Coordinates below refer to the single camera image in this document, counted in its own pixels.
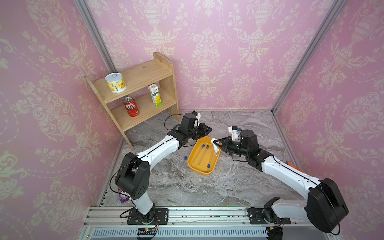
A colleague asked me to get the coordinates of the purple tissue pack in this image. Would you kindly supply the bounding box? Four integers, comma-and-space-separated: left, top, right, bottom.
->
118, 188, 130, 204

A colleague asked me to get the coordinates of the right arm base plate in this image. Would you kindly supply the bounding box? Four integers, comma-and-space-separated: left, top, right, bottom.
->
246, 207, 291, 226

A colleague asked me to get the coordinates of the aluminium front rail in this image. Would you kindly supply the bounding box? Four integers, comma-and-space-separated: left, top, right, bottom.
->
79, 206, 343, 240

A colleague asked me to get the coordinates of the orange snack bag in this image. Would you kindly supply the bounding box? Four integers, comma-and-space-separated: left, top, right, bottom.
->
287, 161, 301, 172

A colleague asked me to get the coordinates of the white wiping cloth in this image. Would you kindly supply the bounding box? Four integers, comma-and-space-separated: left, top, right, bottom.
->
211, 138, 221, 157

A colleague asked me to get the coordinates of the yellow plastic basin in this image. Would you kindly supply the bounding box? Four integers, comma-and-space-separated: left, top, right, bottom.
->
188, 137, 221, 176

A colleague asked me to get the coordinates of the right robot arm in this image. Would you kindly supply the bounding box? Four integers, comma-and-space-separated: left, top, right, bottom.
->
212, 136, 349, 233

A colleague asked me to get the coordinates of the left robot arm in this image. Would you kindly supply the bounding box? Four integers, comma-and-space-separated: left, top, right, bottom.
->
112, 111, 212, 224

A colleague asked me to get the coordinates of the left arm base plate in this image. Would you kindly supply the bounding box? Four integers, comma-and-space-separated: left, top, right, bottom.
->
127, 208, 169, 225

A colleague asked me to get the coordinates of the green white juice carton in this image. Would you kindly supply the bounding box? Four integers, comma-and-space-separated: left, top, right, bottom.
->
148, 84, 162, 107

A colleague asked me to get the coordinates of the yellow white tin can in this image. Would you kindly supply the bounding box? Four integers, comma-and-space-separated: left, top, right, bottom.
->
105, 73, 127, 94

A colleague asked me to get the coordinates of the test tube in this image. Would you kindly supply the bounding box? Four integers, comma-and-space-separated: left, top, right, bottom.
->
176, 156, 188, 177
197, 145, 210, 167
207, 150, 216, 169
195, 144, 206, 167

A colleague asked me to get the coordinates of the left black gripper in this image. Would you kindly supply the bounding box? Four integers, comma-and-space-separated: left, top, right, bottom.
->
187, 122, 213, 140

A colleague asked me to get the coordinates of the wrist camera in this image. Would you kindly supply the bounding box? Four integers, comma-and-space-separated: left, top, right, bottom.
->
192, 111, 201, 127
229, 126, 259, 149

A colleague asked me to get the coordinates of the wooden two-tier shelf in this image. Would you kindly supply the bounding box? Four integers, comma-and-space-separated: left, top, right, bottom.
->
83, 52, 181, 150

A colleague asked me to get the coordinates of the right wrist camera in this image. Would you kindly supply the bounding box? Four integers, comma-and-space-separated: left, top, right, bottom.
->
229, 126, 259, 149

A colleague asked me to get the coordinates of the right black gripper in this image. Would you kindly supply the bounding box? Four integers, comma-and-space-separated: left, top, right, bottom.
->
213, 136, 251, 159

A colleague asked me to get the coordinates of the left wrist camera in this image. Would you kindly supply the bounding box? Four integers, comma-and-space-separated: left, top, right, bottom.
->
192, 111, 201, 127

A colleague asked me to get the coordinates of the red cola can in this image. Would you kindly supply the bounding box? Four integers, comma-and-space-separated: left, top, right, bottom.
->
123, 96, 140, 117

